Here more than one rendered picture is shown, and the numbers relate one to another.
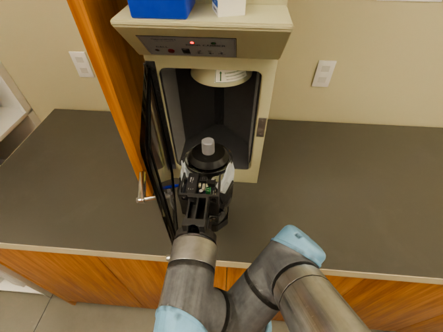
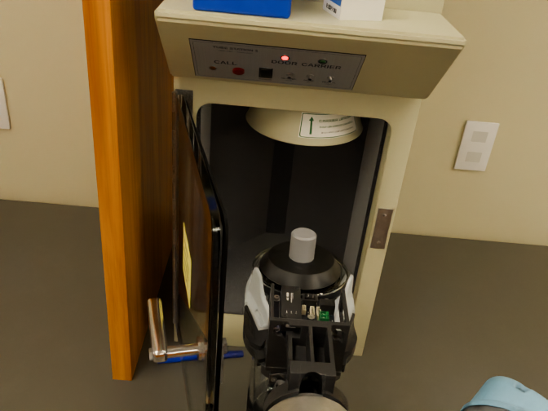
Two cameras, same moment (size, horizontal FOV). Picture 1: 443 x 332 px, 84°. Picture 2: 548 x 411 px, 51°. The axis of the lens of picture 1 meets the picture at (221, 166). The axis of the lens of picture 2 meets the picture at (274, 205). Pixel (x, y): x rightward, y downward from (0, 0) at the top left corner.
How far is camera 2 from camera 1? 0.17 m
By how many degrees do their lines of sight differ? 17
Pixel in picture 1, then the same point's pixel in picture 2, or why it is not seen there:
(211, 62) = (300, 99)
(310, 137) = (459, 268)
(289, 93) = (410, 181)
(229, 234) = not seen: outside the picture
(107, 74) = (112, 103)
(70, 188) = not seen: outside the picture
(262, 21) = (414, 30)
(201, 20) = (313, 21)
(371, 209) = not seen: outside the picture
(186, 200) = (281, 336)
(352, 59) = (527, 122)
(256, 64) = (382, 107)
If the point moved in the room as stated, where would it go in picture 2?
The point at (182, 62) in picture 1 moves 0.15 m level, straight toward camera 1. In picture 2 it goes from (245, 95) to (270, 145)
